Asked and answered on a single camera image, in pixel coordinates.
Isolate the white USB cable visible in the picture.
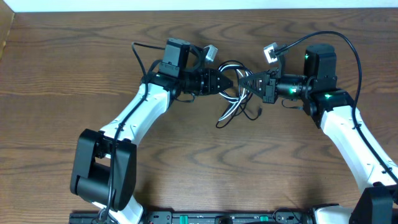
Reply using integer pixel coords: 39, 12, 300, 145
217, 64, 253, 122

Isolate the black USB cable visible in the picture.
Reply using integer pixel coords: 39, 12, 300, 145
215, 60, 262, 129

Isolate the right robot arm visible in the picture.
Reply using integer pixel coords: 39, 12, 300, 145
239, 44, 397, 223

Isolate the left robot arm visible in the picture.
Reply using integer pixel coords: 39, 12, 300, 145
70, 38, 233, 223

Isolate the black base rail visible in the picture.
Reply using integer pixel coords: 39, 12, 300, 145
68, 205, 343, 224

